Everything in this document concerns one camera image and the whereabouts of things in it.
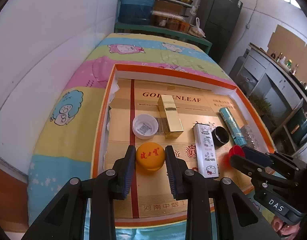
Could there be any clear glitter plastic bottle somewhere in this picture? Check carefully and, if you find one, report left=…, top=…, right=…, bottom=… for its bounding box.
left=240, top=125, right=261, bottom=151

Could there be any red plastic cap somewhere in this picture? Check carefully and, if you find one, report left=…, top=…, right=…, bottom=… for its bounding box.
left=228, top=145, right=245, bottom=167

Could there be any teal patterned tube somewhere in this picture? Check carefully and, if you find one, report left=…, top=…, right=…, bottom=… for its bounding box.
left=219, top=107, right=247, bottom=146

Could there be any orange lid with red text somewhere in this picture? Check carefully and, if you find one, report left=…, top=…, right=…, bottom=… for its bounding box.
left=136, top=142, right=166, bottom=172

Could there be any white cartoon printed box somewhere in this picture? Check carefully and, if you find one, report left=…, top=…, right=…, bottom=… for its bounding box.
left=193, top=123, right=219, bottom=178

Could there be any gold rectangular box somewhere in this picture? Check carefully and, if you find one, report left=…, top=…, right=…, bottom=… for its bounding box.
left=158, top=94, right=183, bottom=139

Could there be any black plastic cap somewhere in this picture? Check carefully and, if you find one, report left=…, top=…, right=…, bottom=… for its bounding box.
left=211, top=126, right=229, bottom=147

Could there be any white plastic cap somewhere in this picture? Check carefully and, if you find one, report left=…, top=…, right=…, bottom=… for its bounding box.
left=132, top=114, right=158, bottom=140

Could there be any person's hand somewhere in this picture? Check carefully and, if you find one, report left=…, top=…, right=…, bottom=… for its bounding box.
left=271, top=216, right=300, bottom=239

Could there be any dark green rice cooker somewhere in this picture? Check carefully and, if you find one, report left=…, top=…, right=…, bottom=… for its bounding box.
left=286, top=108, right=307, bottom=145

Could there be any large orange-rimmed cardboard tray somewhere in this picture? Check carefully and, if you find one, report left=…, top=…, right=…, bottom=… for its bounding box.
left=92, top=63, right=274, bottom=228

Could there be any potted green plant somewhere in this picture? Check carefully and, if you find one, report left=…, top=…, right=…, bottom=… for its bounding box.
left=249, top=94, right=272, bottom=119

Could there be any colourful cartoon bed quilt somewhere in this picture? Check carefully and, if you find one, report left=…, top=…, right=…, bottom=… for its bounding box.
left=27, top=32, right=277, bottom=240

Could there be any white kitchen counter cabinet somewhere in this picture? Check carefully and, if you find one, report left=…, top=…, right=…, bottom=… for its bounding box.
left=229, top=44, right=307, bottom=158

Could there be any brown wooden door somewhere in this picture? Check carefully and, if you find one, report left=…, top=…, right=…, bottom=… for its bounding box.
left=0, top=169, right=28, bottom=232

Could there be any white plastic bag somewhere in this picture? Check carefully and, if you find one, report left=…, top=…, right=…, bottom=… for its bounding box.
left=188, top=17, right=205, bottom=38

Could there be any green low bench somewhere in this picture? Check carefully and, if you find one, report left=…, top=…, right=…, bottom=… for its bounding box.
left=115, top=22, right=212, bottom=54

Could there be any black refrigerator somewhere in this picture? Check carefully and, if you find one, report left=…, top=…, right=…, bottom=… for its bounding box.
left=196, top=0, right=243, bottom=63

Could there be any blue water jug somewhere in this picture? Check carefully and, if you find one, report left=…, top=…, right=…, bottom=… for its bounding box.
left=118, top=0, right=155, bottom=25

